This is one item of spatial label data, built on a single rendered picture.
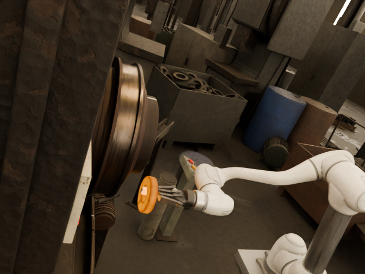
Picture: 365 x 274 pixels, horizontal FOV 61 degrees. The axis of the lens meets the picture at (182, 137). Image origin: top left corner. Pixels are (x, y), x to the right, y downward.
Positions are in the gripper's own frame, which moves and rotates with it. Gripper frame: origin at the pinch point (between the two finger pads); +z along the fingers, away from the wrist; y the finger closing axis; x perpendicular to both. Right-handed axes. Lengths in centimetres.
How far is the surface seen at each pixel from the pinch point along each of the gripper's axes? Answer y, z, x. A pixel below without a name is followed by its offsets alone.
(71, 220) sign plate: -51, 36, 27
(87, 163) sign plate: -46, 36, 38
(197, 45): 385, -142, 15
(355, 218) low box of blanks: 63, -229, -35
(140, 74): -9, 23, 49
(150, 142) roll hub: -16.9, 14.4, 31.1
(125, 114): -21, 26, 40
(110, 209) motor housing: 22.6, 5.2, -31.9
